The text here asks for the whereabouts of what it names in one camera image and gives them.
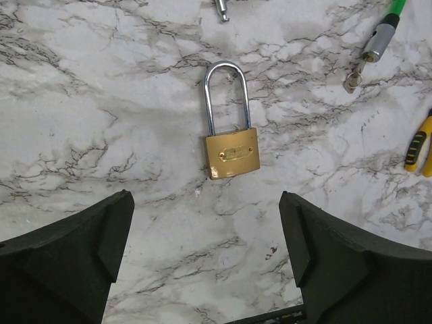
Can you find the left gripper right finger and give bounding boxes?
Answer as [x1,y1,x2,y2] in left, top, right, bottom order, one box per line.
[279,192,431,323]

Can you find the brass padlock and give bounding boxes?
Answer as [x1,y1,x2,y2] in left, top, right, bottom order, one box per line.
[203,61,261,180]

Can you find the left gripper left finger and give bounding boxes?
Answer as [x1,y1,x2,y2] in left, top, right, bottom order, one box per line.
[1,190,134,323]

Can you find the green cable lock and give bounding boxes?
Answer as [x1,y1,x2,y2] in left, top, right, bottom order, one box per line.
[212,0,409,65]

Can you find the yellow handled pliers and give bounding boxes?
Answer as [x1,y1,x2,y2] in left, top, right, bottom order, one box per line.
[404,108,431,178]

